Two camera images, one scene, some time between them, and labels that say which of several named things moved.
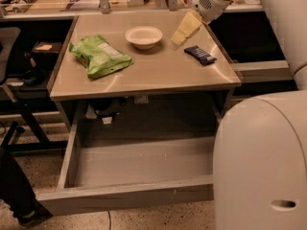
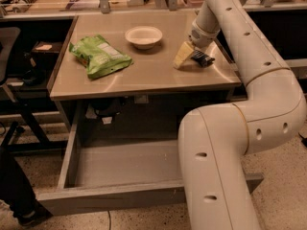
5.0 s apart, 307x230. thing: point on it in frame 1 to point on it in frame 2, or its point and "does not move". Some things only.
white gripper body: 209,6 to 200,37
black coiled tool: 25,1 does not move
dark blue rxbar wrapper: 201,56 does not move
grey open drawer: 116,173 does not move
